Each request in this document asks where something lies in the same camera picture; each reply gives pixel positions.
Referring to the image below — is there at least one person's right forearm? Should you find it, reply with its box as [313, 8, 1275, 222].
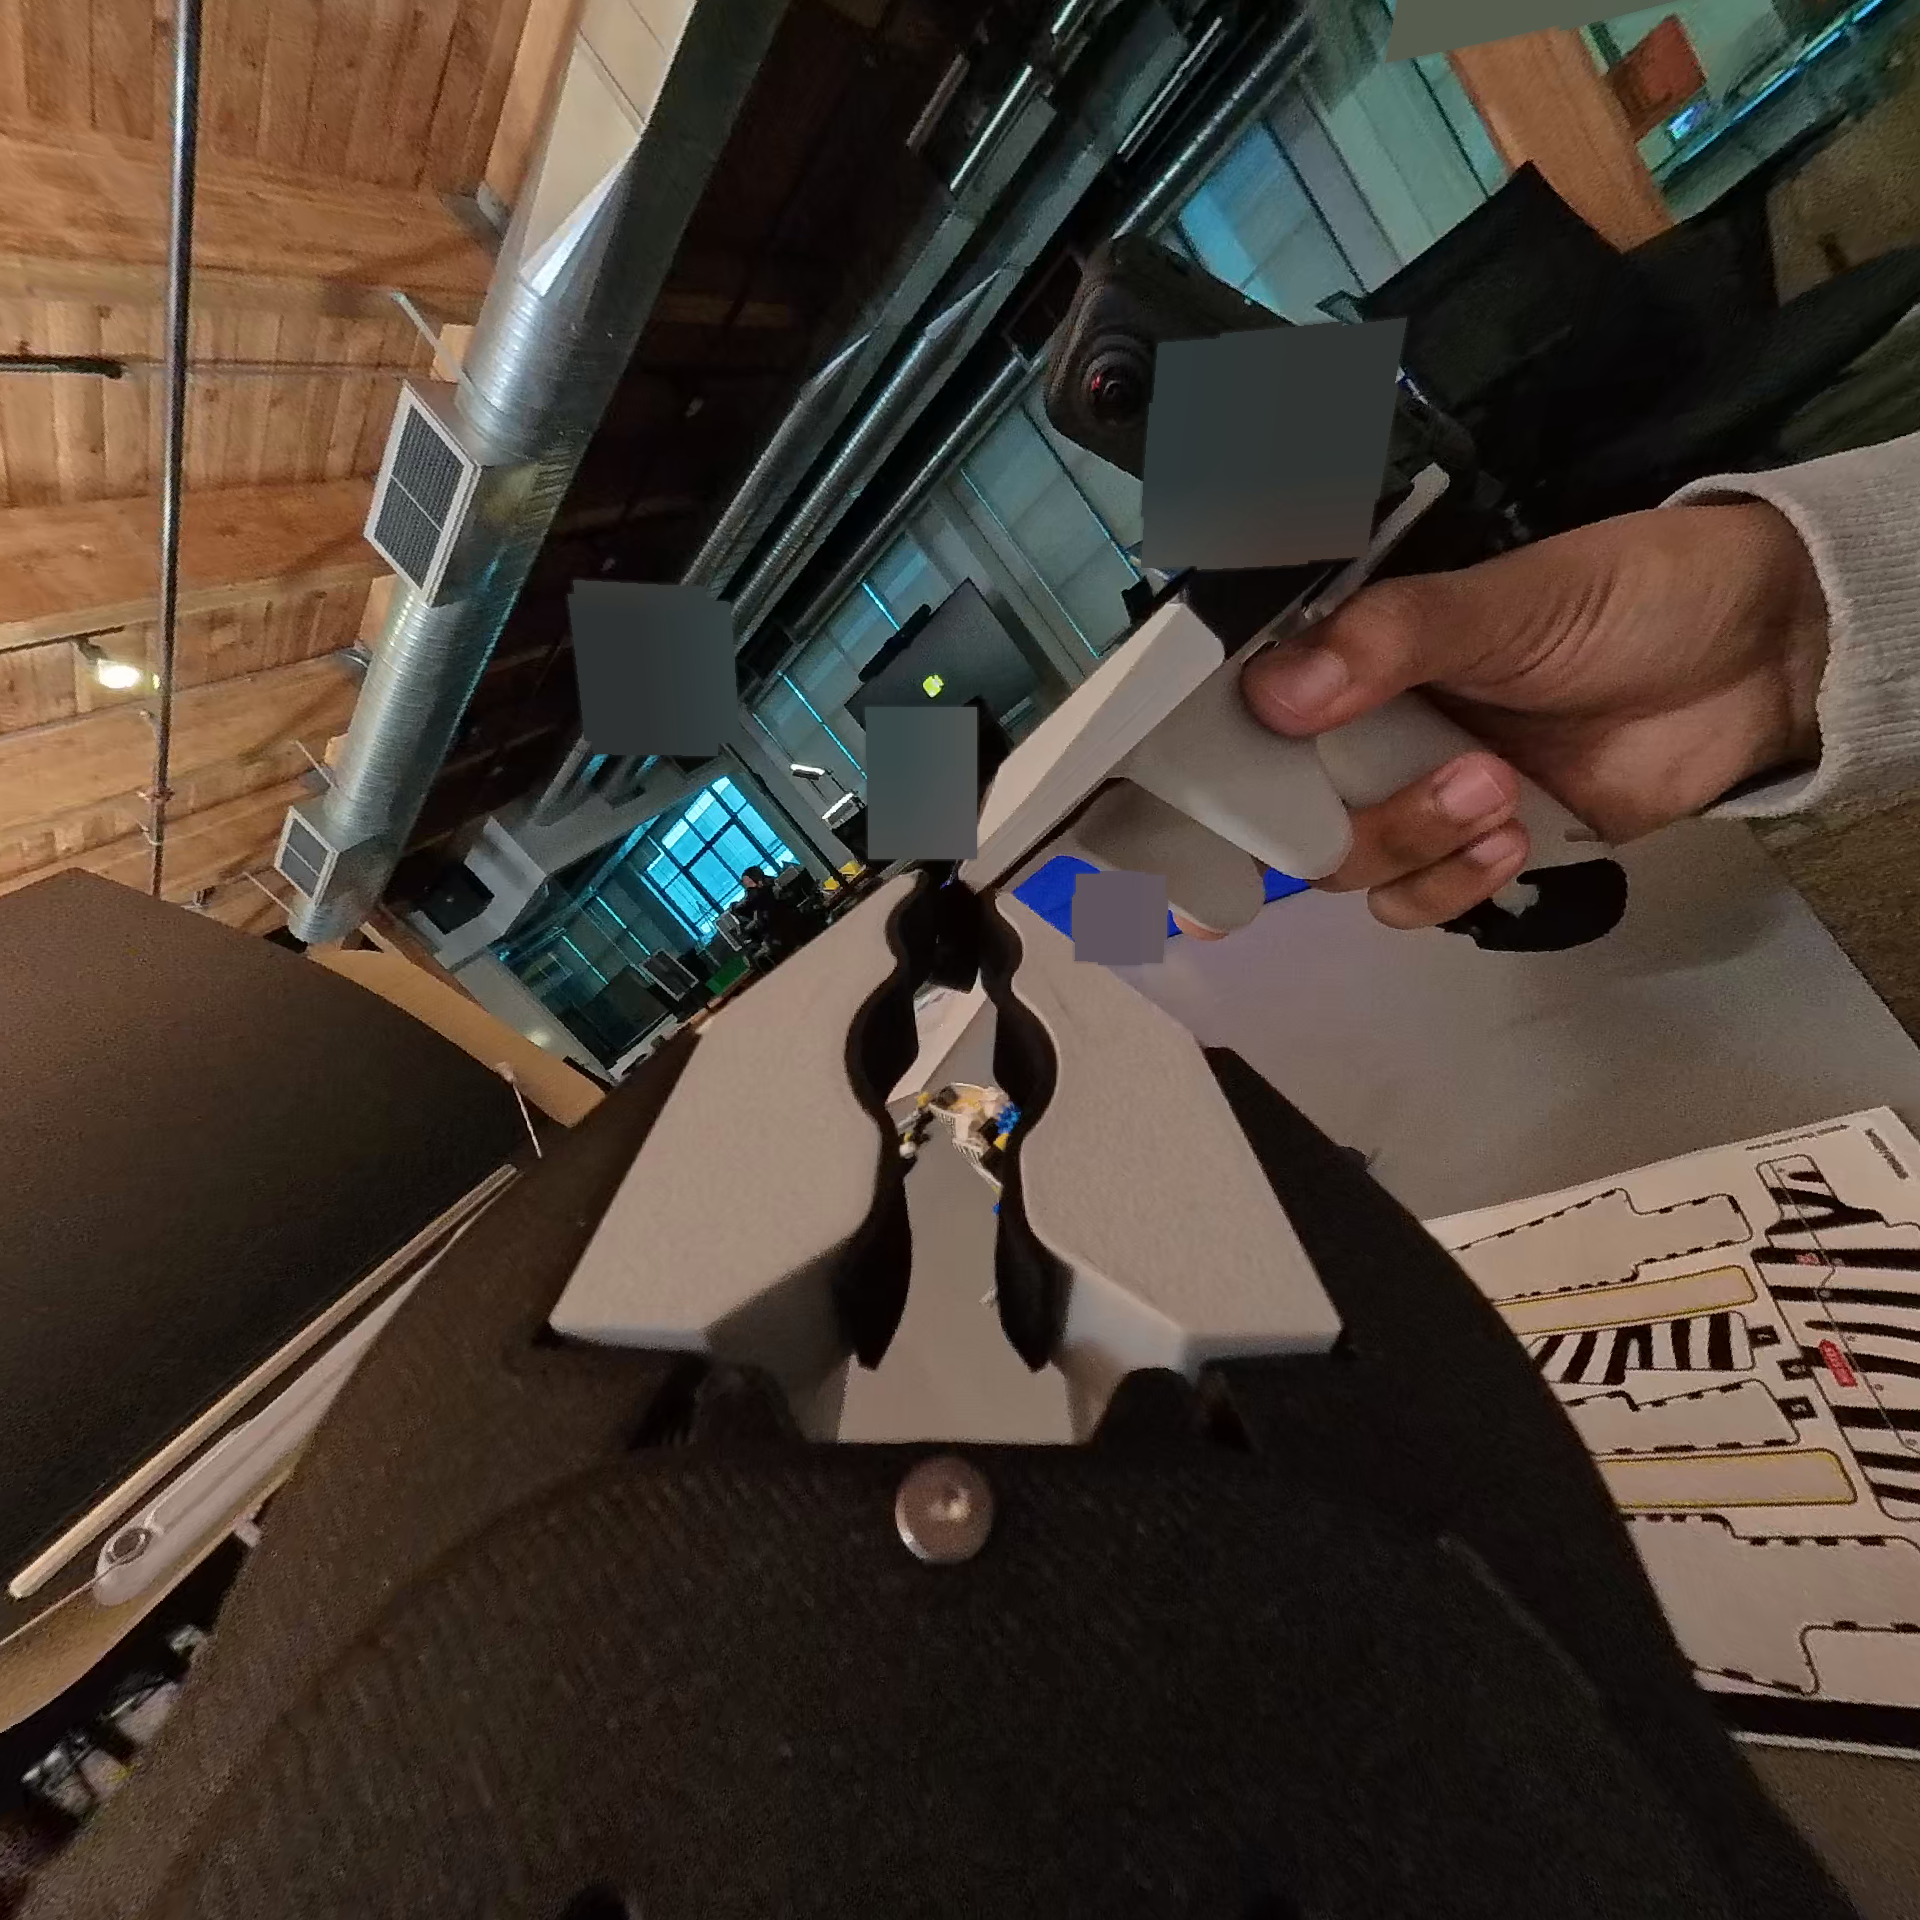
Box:
[1658, 432, 1920, 824]

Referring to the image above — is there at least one blue plastic bin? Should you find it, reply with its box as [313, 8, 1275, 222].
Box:
[1012, 854, 1322, 940]

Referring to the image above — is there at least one black wall monitor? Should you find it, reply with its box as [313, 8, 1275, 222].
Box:
[872, 582, 1041, 722]

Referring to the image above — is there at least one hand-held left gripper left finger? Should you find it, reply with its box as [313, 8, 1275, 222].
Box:
[547, 872, 924, 1444]

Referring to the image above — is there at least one lego helicopter model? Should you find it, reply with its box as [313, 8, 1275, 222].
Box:
[897, 1078, 1030, 1202]

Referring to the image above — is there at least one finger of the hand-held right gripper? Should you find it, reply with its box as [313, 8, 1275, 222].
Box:
[972, 598, 1231, 889]

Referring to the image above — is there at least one person's right hand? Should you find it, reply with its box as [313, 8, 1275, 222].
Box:
[1247, 502, 1826, 932]

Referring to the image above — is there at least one white laptop stand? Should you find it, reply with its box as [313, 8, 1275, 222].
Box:
[8, 1161, 529, 1609]

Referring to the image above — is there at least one silver ventilation duct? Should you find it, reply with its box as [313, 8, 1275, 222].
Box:
[274, 0, 804, 950]

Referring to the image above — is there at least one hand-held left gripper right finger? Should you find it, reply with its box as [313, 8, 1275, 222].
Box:
[977, 881, 1345, 1444]

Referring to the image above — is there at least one zebra sticker sheet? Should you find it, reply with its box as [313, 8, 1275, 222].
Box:
[1422, 1106, 1920, 1760]

